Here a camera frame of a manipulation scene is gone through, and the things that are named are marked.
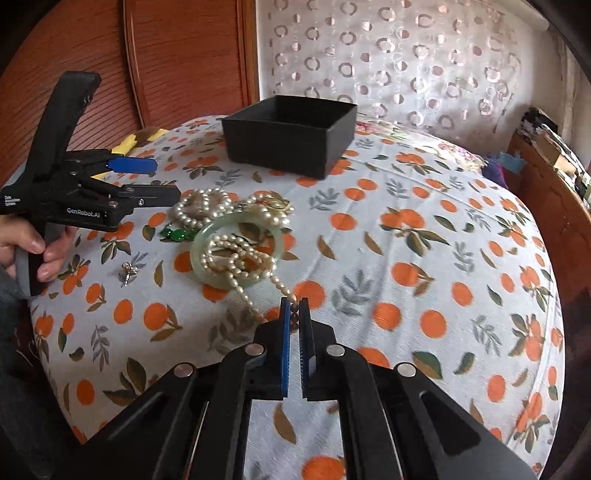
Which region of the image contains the round pearl bracelet cluster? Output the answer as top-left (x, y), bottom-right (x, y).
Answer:
top-left (171, 188), bottom-right (233, 231)

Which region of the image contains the long pearl necklace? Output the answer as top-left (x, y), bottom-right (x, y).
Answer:
top-left (201, 233), bottom-right (299, 324)

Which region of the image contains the black square jewelry box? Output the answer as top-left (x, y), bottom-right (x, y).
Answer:
top-left (221, 95), bottom-right (358, 180)

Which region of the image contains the person's left hand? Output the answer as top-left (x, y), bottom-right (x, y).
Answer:
top-left (0, 215), bottom-right (77, 282)

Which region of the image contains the yellow striped plush toy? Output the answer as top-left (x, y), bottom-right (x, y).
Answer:
top-left (110, 127), bottom-right (167, 156)

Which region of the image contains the green jade pendant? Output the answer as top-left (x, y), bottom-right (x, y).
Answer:
top-left (159, 223), bottom-right (198, 243)

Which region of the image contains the small gold pearl brooch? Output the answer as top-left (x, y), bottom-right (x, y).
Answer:
top-left (118, 262), bottom-right (139, 287)

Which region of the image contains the pale green jade bangle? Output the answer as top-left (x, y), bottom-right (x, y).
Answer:
top-left (189, 212), bottom-right (284, 290)

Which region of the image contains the red wooden wardrobe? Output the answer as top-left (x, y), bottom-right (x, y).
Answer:
top-left (1, 1), bottom-right (259, 181)

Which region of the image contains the orange print bed cloth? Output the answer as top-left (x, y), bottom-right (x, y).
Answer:
top-left (31, 116), bottom-right (565, 473)

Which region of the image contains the teal cloth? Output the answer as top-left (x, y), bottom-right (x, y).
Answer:
top-left (481, 152), bottom-right (526, 189)

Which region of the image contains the wooden side cabinet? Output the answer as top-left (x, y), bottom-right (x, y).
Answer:
top-left (505, 133), bottom-right (591, 323)

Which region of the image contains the circle pattern sheer curtain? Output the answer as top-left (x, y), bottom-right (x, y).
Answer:
top-left (256, 1), bottom-right (549, 145)

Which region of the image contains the stack of papers and boxes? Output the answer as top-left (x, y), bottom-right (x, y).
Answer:
top-left (517, 107), bottom-right (590, 205)

